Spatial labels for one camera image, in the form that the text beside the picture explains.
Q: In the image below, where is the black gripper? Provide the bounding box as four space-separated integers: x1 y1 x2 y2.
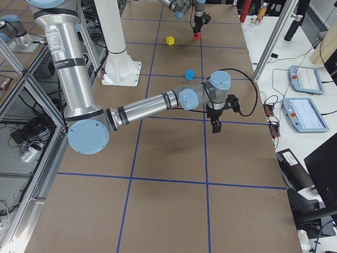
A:
205 102 229 133
192 14 205 35

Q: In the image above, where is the red wooden cube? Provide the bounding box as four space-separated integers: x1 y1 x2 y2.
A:
193 32 201 41

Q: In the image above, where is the blue wooden cube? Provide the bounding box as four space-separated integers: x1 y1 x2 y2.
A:
185 69 194 80

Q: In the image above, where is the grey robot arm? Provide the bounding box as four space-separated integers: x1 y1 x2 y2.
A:
159 0 211 39
29 1 231 154

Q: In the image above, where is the yellow wooden cube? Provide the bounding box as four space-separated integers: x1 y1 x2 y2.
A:
166 36 175 46

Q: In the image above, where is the red cylinder bottle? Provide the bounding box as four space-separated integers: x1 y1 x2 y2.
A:
240 0 251 23

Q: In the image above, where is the teach pendant tablet near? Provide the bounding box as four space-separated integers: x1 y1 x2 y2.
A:
283 98 329 133

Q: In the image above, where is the teach pendant tablet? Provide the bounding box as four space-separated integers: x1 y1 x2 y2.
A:
283 98 329 133
289 65 324 95

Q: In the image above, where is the black water bottle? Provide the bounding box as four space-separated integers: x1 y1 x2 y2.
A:
284 14 303 41

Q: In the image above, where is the teach pendant tablet far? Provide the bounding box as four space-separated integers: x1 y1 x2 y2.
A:
289 65 324 95

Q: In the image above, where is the black monitor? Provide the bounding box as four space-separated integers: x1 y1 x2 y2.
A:
304 138 336 204

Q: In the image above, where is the white power strip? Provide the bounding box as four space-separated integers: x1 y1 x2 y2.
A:
21 147 38 162

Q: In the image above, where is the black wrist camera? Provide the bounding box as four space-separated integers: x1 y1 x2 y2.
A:
203 14 211 25
226 94 241 113

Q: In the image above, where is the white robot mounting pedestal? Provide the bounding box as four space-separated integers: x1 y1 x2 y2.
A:
94 0 142 87

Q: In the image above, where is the aluminium frame post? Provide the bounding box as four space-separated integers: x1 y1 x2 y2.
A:
252 0 298 82

